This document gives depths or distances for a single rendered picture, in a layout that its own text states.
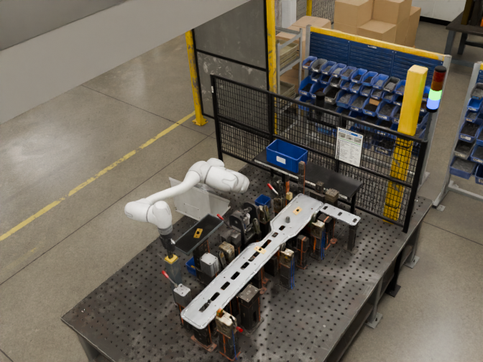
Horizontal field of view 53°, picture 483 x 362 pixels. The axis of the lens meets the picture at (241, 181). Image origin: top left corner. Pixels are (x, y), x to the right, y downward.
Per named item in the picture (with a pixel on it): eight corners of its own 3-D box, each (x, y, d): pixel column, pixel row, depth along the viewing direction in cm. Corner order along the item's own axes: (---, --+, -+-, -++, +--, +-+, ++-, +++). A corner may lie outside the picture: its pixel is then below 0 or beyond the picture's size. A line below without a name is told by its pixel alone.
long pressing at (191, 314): (205, 333, 284) (204, 332, 283) (177, 314, 296) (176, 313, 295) (325, 204, 367) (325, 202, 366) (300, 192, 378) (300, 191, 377)
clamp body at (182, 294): (190, 334, 318) (182, 299, 296) (177, 325, 324) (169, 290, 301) (199, 323, 324) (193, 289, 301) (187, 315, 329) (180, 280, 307)
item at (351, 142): (360, 168, 373) (364, 134, 353) (333, 159, 384) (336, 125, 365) (361, 167, 374) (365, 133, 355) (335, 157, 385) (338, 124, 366)
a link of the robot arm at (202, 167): (187, 166, 324) (206, 173, 322) (198, 154, 339) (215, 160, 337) (184, 182, 331) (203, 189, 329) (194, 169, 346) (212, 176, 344)
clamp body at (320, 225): (319, 263, 359) (322, 230, 338) (305, 256, 365) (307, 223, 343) (325, 256, 365) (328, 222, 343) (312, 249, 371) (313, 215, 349)
